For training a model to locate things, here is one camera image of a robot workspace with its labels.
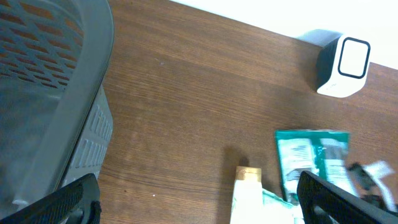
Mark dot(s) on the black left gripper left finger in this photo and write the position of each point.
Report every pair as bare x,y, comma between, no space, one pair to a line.
77,202

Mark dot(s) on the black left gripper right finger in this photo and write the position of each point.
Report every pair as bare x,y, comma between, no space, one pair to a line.
324,202

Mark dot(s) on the light green small pouch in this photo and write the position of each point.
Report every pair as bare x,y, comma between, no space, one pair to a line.
279,211

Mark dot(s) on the green white package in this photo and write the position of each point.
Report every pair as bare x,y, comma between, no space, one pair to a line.
321,152

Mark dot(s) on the white tube beige cap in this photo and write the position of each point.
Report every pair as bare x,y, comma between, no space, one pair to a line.
247,196

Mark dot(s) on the white barcode scanner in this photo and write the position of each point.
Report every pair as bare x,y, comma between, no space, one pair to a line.
342,66

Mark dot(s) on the grey plastic mesh basket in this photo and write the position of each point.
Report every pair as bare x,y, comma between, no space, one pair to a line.
55,120

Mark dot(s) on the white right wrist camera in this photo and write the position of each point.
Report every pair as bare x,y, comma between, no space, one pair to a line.
369,177

